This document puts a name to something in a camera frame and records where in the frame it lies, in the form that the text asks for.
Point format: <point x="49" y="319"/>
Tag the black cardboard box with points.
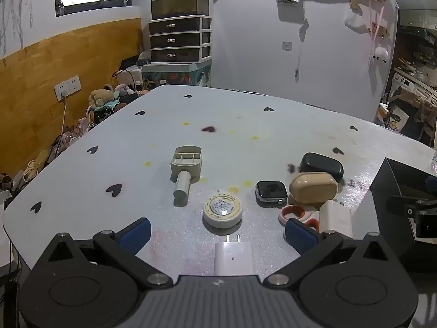
<point x="392" y="188"/>

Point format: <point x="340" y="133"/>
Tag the chair with brown jacket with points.
<point x="414" y="109"/>

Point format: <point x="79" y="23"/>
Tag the white cartoon bag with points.
<point x="396" y="119"/>

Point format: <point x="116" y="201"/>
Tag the glass fish tank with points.
<point x="179" y="5"/>

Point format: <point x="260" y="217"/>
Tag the pink ribbon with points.
<point x="377" y="27"/>

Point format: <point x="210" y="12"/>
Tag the beige plastic scoop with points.
<point x="186" y="169"/>

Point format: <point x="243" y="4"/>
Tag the white sheep plush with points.
<point x="380" y="54"/>

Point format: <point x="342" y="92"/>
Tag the white washing machine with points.
<point x="403" y="83"/>

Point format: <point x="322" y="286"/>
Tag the brown teddy bear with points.
<point x="100" y="95"/>

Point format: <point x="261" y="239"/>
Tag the black oval case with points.
<point x="322" y="165"/>

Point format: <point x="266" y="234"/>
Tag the white wall socket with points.
<point x="68" y="87"/>

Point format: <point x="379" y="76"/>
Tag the dark plastic drawer unit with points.
<point x="174" y="39"/>

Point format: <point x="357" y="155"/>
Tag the white wall switch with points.
<point x="287" y="46"/>

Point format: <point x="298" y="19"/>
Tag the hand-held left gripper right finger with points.
<point x="300" y="239"/>

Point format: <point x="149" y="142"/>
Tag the pink plush toy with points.
<point x="123" y="90"/>

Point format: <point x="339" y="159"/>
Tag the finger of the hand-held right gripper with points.
<point x="403" y="205"/>
<point x="431" y="182"/>

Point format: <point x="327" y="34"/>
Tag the painted cabinet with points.
<point x="177" y="75"/>

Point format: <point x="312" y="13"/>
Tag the round white tin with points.
<point x="222" y="211"/>

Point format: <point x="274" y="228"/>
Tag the white power adapter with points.
<point x="235" y="258"/>
<point x="336" y="217"/>

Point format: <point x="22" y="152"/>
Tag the beige oval case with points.
<point x="313" y="187"/>

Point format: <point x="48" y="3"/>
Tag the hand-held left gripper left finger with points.
<point x="135" y="235"/>

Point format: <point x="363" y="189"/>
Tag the white hanging bag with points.
<point x="355" y="22"/>

